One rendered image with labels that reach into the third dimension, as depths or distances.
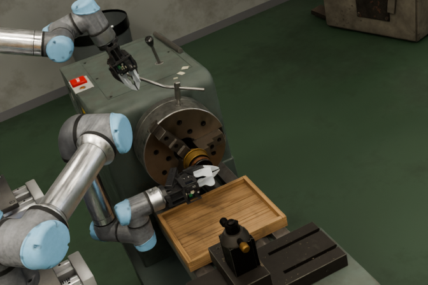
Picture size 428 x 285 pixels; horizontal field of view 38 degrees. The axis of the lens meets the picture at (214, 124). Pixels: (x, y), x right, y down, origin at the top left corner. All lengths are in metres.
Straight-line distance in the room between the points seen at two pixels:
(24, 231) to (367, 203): 2.33
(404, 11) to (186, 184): 3.43
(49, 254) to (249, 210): 0.84
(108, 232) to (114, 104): 0.48
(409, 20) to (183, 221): 3.33
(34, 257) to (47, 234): 0.06
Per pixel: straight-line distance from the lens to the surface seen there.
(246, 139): 4.21
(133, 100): 2.25
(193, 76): 2.30
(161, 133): 2.09
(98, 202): 1.99
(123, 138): 1.77
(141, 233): 2.00
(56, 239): 1.54
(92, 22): 1.95
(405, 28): 5.17
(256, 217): 2.11
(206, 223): 2.14
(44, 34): 1.86
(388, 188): 3.60
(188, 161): 2.07
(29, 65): 5.50
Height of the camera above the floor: 2.21
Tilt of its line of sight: 30 degrees down
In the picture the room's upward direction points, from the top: 14 degrees counter-clockwise
